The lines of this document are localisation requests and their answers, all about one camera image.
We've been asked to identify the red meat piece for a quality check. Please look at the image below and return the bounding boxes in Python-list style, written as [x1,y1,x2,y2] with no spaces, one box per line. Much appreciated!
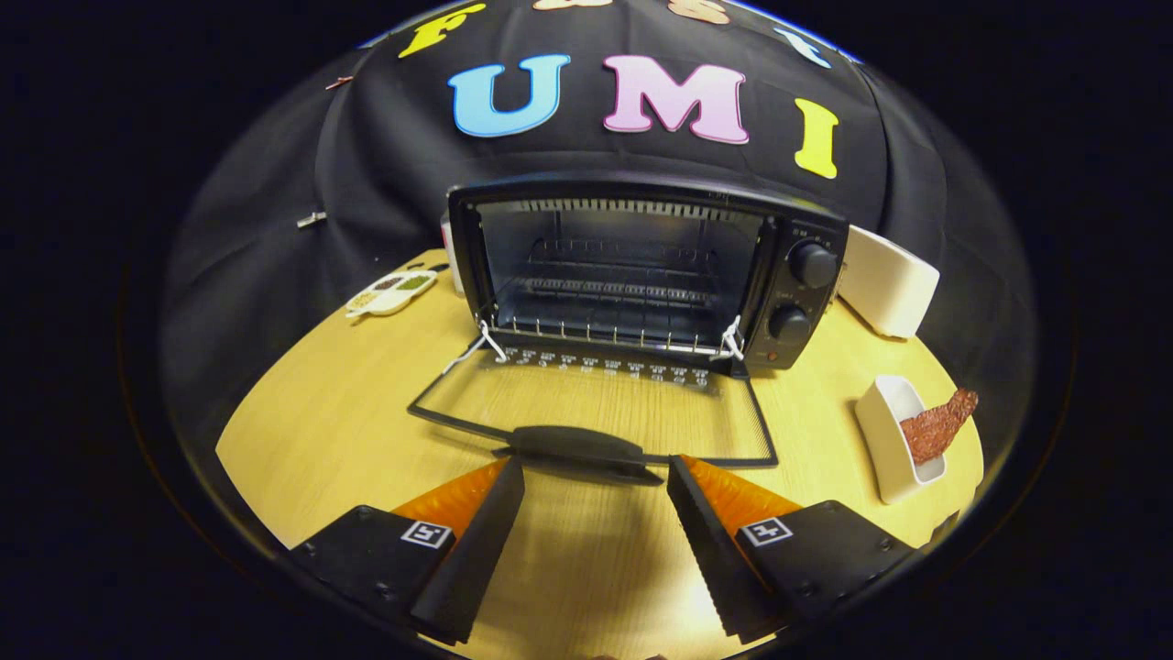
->
[899,388,980,466]

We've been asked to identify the black toaster oven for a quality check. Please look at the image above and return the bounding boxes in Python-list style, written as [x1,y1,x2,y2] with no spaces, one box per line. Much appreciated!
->
[406,174,849,487]

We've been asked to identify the white pop-up toaster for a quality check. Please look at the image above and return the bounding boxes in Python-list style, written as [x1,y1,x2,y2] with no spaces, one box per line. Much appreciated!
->
[836,225,941,340]

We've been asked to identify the white divided dish of beans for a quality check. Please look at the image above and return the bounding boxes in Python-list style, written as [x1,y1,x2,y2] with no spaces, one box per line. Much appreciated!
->
[345,269,439,320]

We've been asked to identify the white rectangular dish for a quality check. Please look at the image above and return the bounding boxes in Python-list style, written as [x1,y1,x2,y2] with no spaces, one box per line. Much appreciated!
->
[855,374,948,505]

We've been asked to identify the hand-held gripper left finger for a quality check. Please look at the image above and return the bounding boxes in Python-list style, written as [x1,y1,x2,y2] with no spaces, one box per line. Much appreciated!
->
[291,456,528,645]

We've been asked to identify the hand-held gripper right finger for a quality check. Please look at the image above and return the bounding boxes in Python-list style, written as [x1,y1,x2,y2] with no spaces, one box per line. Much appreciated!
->
[666,455,917,645]

